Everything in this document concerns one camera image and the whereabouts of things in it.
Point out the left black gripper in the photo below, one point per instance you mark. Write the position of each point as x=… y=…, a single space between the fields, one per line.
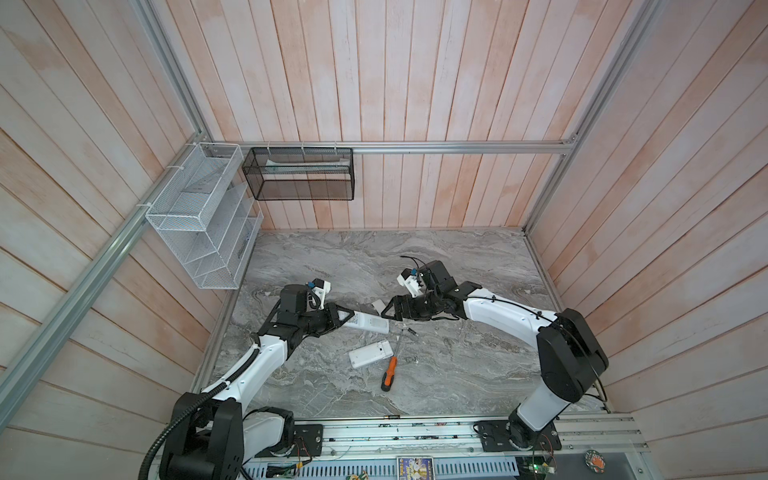
x=333 y=321

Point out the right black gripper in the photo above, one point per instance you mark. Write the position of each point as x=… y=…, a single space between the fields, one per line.
x=407 y=300

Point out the long white TV remote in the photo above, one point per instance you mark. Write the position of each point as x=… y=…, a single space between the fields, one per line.
x=367 y=322

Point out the white air conditioner remote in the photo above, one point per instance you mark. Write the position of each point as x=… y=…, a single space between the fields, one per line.
x=370 y=354

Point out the orange handle screwdriver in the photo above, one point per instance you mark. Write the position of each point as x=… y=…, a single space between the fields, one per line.
x=389 y=374

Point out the white battery cover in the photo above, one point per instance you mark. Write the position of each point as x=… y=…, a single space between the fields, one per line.
x=379 y=306

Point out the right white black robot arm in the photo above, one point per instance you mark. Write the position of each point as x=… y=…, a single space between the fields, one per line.
x=570 y=356

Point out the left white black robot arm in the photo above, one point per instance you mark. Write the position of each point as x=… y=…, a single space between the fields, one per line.
x=213 y=434

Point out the colourful card box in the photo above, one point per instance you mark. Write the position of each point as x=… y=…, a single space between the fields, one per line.
x=415 y=468

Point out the black mesh basket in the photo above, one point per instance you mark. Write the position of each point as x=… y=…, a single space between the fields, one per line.
x=300 y=173

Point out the small round orange object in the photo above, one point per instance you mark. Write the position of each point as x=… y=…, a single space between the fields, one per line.
x=595 y=461

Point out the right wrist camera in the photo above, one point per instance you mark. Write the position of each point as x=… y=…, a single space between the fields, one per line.
x=411 y=280

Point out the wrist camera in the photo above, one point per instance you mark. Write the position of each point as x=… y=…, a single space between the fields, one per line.
x=411 y=280
x=318 y=289

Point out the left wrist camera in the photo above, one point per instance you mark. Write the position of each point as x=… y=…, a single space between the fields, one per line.
x=318 y=289

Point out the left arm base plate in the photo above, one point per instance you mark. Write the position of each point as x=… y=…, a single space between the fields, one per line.
x=272 y=440

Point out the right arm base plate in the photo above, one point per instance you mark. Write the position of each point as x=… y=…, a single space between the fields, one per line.
x=505 y=436

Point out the white wire mesh shelf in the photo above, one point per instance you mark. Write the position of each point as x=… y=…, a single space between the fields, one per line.
x=206 y=217

